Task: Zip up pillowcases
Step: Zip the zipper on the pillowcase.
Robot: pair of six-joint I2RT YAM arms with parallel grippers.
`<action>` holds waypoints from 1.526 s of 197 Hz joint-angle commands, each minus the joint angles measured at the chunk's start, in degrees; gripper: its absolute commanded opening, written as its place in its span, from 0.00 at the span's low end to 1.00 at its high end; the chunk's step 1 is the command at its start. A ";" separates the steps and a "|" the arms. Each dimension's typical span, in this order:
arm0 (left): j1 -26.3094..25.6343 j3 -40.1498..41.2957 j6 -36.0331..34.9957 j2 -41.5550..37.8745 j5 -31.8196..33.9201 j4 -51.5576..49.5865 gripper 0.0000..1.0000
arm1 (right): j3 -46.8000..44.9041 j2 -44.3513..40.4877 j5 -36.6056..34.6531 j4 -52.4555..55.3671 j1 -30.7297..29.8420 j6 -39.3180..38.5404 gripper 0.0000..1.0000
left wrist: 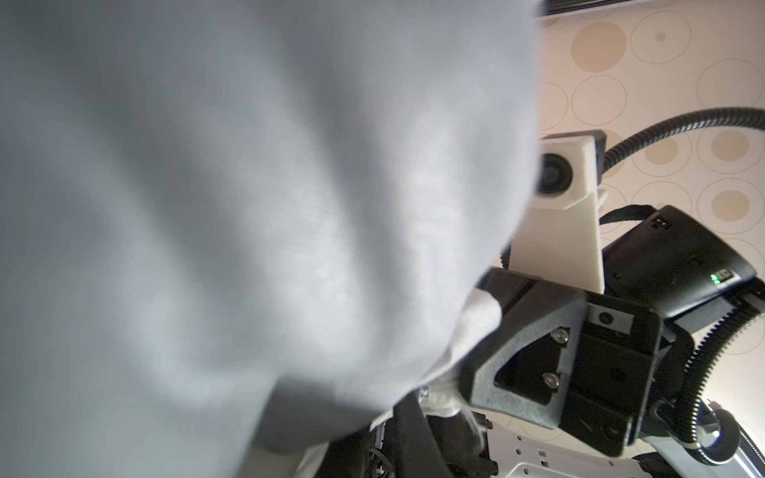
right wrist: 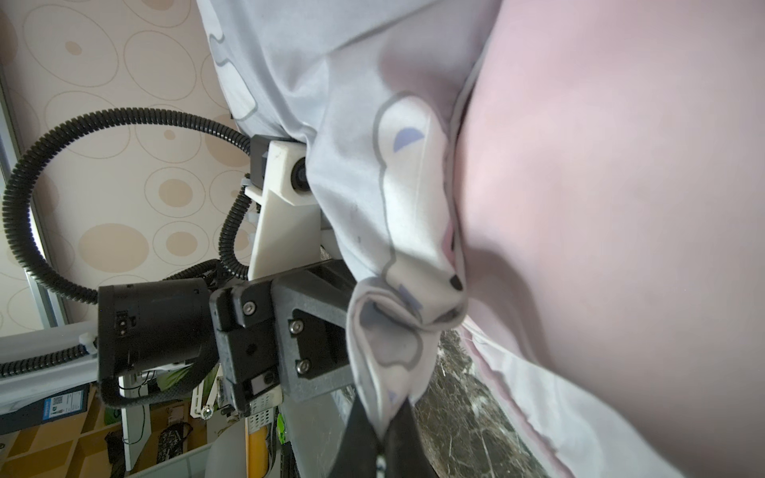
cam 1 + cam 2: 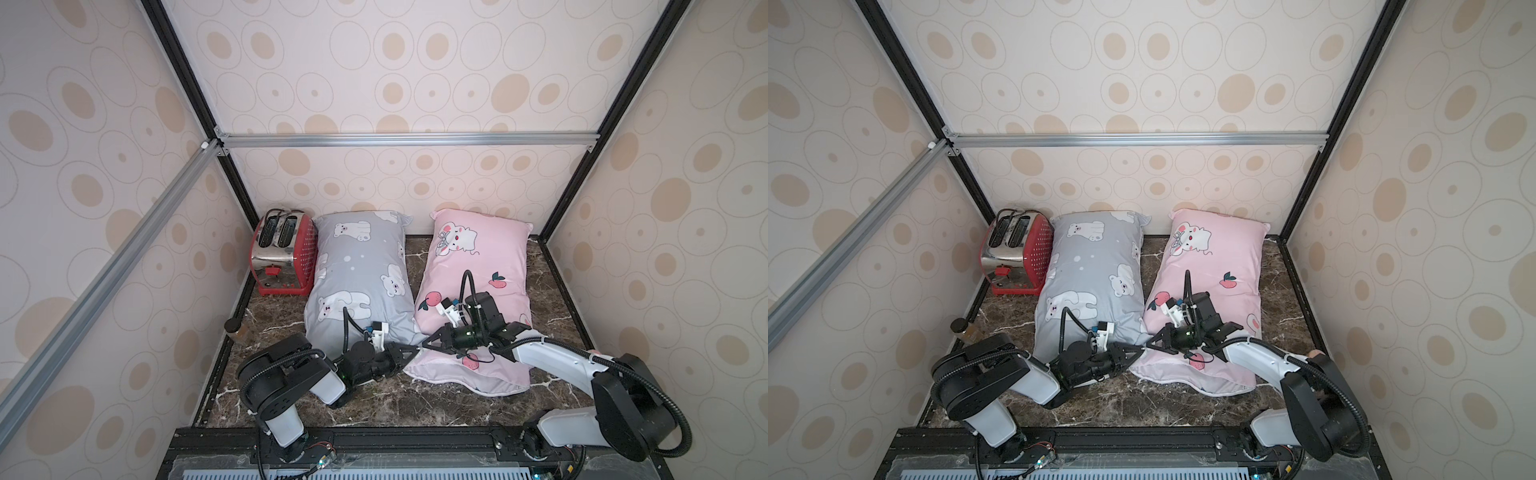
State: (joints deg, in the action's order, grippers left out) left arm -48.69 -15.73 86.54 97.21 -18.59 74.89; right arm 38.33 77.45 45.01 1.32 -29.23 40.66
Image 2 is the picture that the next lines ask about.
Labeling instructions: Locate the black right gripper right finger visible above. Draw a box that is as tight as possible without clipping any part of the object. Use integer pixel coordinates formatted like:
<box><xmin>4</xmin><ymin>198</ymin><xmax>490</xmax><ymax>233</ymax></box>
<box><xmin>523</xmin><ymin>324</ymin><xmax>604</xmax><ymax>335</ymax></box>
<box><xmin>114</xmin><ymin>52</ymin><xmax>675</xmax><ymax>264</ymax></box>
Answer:
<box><xmin>382</xmin><ymin>402</ymin><xmax>438</xmax><ymax>478</ymax></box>

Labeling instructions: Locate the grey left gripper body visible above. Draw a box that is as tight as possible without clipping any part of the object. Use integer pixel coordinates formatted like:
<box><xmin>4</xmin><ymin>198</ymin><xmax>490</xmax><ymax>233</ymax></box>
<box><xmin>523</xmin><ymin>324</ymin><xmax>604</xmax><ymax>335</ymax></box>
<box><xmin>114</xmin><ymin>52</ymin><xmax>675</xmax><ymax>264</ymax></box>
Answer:
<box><xmin>209</xmin><ymin>259</ymin><xmax>356</xmax><ymax>415</ymax></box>

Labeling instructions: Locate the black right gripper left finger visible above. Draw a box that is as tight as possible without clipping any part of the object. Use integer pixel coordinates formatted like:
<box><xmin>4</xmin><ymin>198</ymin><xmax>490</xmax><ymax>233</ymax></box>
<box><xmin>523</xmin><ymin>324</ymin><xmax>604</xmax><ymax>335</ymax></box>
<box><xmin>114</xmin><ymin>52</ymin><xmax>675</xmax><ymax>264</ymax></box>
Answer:
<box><xmin>328</xmin><ymin>398</ymin><xmax>379</xmax><ymax>478</ymax></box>

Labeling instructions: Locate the grey polar bear pillow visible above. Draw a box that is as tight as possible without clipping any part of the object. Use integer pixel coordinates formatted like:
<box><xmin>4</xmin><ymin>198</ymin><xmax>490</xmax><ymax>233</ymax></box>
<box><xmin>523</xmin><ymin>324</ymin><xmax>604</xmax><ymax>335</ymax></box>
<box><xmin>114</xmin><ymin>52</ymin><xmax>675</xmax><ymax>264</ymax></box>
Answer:
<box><xmin>198</xmin><ymin>1</ymin><xmax>500</xmax><ymax>435</ymax></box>

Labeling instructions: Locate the pink cat pillow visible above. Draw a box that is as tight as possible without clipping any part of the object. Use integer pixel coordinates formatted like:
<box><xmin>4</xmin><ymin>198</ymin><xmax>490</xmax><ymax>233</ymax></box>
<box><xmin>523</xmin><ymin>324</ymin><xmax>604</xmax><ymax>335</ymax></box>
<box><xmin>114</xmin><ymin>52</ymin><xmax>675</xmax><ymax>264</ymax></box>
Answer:
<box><xmin>456</xmin><ymin>1</ymin><xmax>764</xmax><ymax>477</ymax></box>

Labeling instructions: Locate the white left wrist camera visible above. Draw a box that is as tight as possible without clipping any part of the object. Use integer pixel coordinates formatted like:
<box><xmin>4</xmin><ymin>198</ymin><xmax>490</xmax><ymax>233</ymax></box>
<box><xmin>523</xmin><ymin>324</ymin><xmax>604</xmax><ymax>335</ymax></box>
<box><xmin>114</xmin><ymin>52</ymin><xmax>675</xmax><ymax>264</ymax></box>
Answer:
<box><xmin>245</xmin><ymin>135</ymin><xmax>322</xmax><ymax>281</ymax></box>

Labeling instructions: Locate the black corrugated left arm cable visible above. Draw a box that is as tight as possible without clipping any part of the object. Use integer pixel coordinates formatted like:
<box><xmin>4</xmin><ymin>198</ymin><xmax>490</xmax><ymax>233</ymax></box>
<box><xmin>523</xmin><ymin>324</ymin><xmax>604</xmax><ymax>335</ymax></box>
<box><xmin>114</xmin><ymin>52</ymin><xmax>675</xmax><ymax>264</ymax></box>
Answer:
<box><xmin>1</xmin><ymin>106</ymin><xmax>255</xmax><ymax>378</ymax></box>

